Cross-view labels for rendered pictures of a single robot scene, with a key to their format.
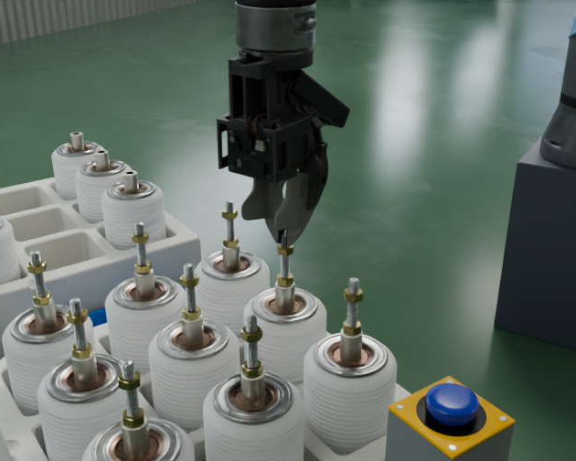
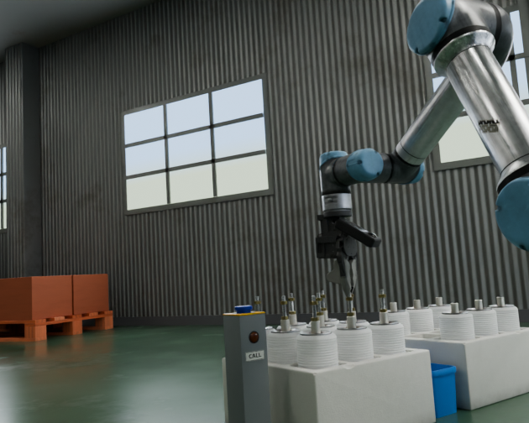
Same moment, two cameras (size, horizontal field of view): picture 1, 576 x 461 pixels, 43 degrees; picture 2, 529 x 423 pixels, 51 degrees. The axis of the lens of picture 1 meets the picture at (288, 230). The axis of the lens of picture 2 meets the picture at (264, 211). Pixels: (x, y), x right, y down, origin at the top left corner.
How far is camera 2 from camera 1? 1.52 m
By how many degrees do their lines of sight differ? 92
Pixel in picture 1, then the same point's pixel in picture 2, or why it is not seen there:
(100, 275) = (415, 344)
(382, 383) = (301, 339)
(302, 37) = (327, 205)
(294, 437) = (275, 343)
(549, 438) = not seen: outside the picture
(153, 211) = (450, 322)
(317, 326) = (342, 334)
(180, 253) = (453, 348)
